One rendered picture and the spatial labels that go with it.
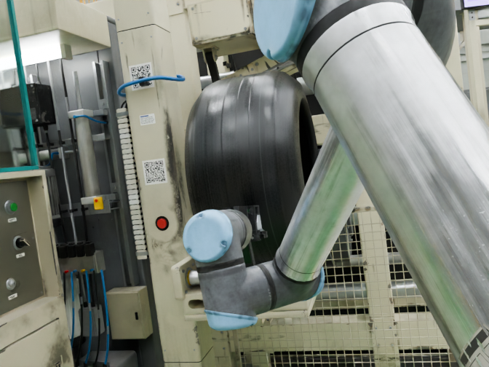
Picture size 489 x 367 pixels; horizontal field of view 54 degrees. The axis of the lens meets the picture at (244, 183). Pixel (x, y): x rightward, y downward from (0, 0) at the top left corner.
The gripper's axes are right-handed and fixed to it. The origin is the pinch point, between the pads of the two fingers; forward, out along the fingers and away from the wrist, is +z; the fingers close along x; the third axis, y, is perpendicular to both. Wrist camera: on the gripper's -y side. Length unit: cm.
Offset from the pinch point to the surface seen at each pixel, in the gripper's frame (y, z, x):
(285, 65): 57, 51, -4
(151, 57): 55, 11, 30
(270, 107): 31.4, -0.6, -7.0
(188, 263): -7.3, 14.3, 25.4
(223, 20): 72, 35, 13
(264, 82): 39.5, 5.1, -4.9
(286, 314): -22.3, 11.1, -3.0
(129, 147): 30, 16, 42
